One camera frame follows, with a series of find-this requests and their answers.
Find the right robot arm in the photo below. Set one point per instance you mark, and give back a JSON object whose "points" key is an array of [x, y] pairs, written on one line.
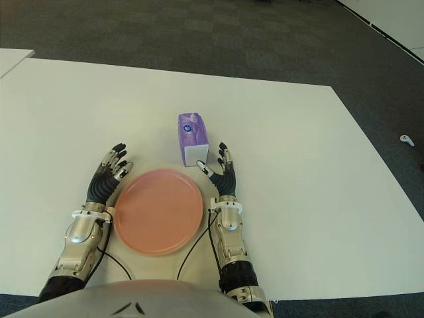
{"points": [[232, 242]]}

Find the pink round plate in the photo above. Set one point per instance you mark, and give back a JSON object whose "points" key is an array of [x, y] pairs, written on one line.
{"points": [[159, 212]]}

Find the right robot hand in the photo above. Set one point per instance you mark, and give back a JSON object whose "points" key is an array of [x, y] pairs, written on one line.
{"points": [[227, 182]]}

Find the grey robot torso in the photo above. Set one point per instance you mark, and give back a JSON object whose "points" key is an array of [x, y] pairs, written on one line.
{"points": [[165, 298]]}

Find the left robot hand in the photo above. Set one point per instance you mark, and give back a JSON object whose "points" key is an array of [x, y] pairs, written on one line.
{"points": [[101, 185]]}

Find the purple tissue paper pack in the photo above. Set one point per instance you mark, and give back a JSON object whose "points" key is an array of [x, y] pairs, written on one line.
{"points": [[192, 132]]}

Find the white handheld controller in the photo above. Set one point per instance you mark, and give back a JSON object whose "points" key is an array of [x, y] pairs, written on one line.
{"points": [[405, 138]]}

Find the white neighbouring table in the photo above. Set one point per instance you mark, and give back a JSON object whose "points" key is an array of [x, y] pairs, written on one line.
{"points": [[13, 59]]}

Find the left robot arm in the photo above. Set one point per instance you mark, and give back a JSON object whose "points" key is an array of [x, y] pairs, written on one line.
{"points": [[79, 232]]}

